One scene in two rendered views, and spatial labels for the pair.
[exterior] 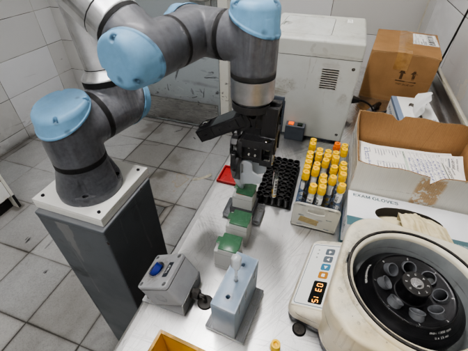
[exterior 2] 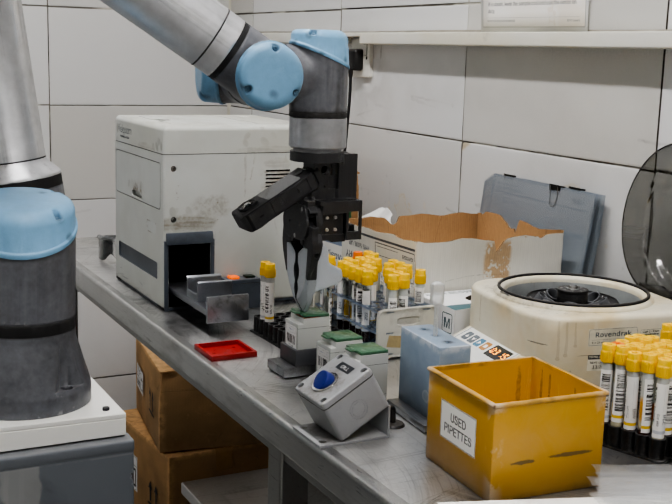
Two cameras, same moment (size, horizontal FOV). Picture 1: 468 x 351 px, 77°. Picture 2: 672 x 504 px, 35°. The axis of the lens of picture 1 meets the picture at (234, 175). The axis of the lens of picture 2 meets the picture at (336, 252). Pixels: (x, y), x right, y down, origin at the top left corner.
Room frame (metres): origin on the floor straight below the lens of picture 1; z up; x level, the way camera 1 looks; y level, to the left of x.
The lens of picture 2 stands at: (-0.50, 0.96, 1.30)
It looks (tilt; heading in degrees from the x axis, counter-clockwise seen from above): 11 degrees down; 314
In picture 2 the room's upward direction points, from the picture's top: 2 degrees clockwise
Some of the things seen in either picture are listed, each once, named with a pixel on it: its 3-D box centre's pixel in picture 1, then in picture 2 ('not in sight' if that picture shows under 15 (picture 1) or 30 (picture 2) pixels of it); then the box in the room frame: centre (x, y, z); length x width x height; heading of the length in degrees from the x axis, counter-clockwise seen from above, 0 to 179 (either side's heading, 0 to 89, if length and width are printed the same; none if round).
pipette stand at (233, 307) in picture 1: (235, 295); (433, 376); (0.25, 0.00, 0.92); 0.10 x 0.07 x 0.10; 156
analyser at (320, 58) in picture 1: (309, 76); (215, 205); (0.93, -0.25, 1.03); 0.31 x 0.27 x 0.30; 161
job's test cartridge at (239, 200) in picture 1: (244, 199); (307, 337); (0.48, -0.02, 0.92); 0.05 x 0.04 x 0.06; 71
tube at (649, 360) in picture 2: not in sight; (645, 402); (0.01, -0.08, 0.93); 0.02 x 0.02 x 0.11
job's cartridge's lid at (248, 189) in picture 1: (244, 188); (307, 312); (0.48, -0.02, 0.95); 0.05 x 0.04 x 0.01; 71
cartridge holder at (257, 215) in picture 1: (244, 207); (306, 357); (0.48, -0.02, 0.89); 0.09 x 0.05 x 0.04; 71
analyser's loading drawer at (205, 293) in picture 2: not in sight; (204, 290); (0.78, -0.10, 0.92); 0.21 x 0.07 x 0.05; 161
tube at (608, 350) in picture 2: not in sight; (605, 390); (0.07, -0.08, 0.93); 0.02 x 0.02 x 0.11
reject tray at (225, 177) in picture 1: (232, 175); (225, 350); (0.61, 0.00, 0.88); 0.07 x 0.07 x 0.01; 71
